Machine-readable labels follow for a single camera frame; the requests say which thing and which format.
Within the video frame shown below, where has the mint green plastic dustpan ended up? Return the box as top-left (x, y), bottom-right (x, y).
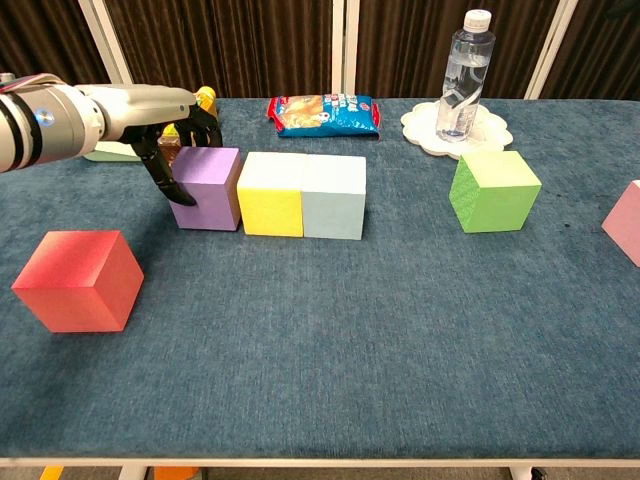
top-left (82, 141), bottom-right (145, 164)

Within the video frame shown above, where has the orange plastic object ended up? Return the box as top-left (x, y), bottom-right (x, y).
top-left (153, 466), bottom-right (197, 480)

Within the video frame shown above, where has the white table frame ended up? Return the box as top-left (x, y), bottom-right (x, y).
top-left (0, 455), bottom-right (640, 480)

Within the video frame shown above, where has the white cube block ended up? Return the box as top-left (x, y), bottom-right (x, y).
top-left (299, 154), bottom-right (368, 241)

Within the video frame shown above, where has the tea bottle with yellow label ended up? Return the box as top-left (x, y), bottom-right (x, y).
top-left (156, 85), bottom-right (220, 164)

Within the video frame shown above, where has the red block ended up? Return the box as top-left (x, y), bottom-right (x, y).
top-left (10, 230), bottom-right (145, 334)

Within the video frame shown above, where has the white flower-shaped plate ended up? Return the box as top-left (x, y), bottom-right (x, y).
top-left (399, 97), bottom-right (515, 162)

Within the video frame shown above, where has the green cube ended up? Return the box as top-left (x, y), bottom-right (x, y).
top-left (448, 150), bottom-right (543, 234)

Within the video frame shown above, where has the blue and red snack bag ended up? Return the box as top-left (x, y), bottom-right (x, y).
top-left (266, 93), bottom-right (382, 142)

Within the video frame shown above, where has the pink block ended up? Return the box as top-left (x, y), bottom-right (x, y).
top-left (600, 179), bottom-right (640, 268)

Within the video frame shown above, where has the clear plastic water bottle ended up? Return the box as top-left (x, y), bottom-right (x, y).
top-left (435, 8), bottom-right (497, 144)

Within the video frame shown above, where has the dark pleated partition panel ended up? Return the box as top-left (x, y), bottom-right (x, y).
top-left (92, 0), bottom-right (346, 100)
top-left (344, 0), bottom-right (566, 100)
top-left (529, 0), bottom-right (640, 100)
top-left (0, 0), bottom-right (126, 100)

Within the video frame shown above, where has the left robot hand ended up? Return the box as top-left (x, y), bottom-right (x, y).
top-left (74, 83), bottom-right (224, 208)

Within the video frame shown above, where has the yellow cube block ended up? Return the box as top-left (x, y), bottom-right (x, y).
top-left (236, 151), bottom-right (307, 237)

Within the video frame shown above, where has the purple cube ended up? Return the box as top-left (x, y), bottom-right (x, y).
top-left (169, 146), bottom-right (242, 232)

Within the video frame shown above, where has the blue fabric table cloth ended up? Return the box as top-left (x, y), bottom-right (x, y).
top-left (0, 96), bottom-right (640, 460)

